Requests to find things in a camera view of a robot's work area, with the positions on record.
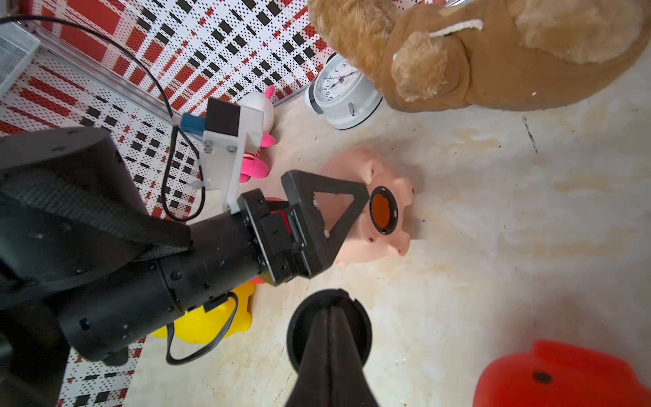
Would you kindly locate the white wire shelf basket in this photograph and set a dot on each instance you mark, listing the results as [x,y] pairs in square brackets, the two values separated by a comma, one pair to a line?
[18,49]

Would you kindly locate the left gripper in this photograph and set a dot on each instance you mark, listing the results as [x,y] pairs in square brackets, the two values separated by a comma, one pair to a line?
[274,236]

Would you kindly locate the pink white plush pig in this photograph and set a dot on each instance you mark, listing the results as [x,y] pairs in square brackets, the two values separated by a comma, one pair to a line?
[253,166]

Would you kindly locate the yellow piggy bank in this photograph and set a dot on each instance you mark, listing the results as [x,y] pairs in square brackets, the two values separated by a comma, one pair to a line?
[200,327]

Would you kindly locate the white alarm clock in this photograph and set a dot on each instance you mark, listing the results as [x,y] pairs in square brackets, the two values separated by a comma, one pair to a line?
[342,94]

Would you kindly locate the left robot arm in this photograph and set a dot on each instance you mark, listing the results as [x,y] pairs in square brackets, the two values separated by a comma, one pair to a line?
[84,267]

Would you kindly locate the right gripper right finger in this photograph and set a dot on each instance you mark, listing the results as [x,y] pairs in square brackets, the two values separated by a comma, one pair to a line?
[347,383]

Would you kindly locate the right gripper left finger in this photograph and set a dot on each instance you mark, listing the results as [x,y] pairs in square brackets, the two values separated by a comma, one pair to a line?
[313,385]

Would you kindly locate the brown teddy bear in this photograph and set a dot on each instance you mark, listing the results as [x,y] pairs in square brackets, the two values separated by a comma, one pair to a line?
[497,54]

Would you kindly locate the pink piggy bank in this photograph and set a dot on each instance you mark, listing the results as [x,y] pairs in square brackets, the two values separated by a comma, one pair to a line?
[379,231]

